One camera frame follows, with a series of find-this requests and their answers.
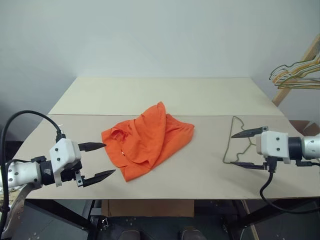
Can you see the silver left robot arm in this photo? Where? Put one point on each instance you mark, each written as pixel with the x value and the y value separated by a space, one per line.
pixel 20 173

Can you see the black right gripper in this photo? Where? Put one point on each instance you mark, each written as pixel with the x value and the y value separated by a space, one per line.
pixel 266 165

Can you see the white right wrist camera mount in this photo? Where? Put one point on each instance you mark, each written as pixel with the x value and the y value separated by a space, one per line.
pixel 272 143

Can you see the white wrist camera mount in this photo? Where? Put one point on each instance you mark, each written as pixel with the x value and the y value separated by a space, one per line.
pixel 272 143
pixel 65 152

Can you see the dark rounded shape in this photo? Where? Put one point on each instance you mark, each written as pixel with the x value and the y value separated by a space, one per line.
pixel 190 233
pixel 130 235

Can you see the black table frame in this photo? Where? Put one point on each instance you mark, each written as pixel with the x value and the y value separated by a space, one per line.
pixel 62 212

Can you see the orange cloth garment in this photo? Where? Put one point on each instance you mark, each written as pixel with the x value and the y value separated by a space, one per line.
pixel 150 140

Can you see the thin wooden slat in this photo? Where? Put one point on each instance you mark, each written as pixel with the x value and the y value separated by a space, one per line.
pixel 250 217

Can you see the open cardboard box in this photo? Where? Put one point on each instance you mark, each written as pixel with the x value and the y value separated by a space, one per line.
pixel 303 126

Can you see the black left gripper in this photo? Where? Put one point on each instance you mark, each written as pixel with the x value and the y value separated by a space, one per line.
pixel 68 175

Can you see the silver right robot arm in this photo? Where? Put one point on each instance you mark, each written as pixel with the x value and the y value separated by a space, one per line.
pixel 311 147

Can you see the wooden clothes rack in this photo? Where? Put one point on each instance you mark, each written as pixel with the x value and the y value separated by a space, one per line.
pixel 282 96

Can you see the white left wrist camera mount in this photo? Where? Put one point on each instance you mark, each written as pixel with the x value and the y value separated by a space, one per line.
pixel 65 152

